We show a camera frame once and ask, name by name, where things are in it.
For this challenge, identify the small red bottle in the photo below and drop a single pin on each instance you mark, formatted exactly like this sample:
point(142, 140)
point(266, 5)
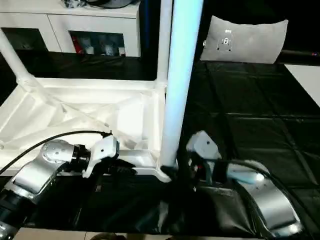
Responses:
point(76, 45)

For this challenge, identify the dark clutter pile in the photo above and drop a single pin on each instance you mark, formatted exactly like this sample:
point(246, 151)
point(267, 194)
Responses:
point(73, 3)

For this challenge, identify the black work mat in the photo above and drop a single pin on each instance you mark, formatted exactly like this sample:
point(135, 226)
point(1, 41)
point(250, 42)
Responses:
point(250, 100)

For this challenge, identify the grey helmet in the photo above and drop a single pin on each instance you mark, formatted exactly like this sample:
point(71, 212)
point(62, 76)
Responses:
point(112, 2)

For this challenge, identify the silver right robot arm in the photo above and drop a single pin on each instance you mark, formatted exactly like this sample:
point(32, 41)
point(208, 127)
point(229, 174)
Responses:
point(270, 195)

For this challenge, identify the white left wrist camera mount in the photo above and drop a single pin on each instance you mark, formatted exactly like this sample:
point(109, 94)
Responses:
point(105, 148)

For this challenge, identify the dark rounded robot foot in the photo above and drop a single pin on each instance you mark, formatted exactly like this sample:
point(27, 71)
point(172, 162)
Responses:
point(106, 237)

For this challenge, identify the white cabinet with glass doors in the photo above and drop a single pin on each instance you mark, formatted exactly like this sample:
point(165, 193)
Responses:
point(37, 20)

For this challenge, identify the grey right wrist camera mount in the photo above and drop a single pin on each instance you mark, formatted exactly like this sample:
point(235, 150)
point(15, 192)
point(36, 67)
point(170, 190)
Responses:
point(203, 145)

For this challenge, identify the grey cushion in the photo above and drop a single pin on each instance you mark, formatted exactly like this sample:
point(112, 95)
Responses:
point(250, 42)

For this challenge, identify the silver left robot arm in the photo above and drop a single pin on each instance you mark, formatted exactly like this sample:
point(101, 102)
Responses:
point(37, 165)

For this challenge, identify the white plastic table top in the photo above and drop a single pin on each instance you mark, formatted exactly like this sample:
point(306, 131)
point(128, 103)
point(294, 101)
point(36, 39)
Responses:
point(100, 82)

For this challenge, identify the black sofa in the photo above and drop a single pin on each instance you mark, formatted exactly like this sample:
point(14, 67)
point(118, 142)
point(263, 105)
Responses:
point(250, 10)

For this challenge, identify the white flat board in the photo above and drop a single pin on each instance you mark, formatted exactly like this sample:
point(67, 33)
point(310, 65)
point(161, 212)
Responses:
point(305, 80)

